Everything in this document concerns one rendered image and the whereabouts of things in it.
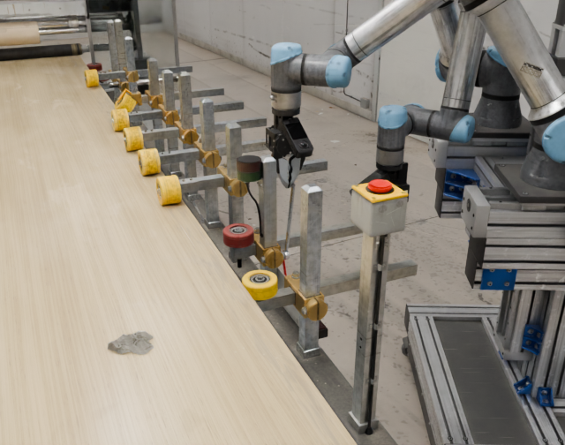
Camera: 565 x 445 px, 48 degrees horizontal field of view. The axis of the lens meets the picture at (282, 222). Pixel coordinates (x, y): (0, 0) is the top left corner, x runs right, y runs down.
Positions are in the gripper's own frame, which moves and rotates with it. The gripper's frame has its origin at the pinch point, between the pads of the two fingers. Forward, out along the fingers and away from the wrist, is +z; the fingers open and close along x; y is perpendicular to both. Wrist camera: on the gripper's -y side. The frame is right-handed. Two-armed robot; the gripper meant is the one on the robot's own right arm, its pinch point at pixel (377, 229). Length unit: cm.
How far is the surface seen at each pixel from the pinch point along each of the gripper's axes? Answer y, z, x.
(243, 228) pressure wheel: -40.6, -7.7, 0.8
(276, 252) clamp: -35.1, -3.8, -8.4
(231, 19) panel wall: 174, 33, 629
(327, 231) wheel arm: -17.2, -3.1, -1.4
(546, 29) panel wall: 216, -19, 163
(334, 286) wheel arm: -28.0, -2.3, -26.4
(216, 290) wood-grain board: -56, -7, -25
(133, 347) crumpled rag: -77, -8, -39
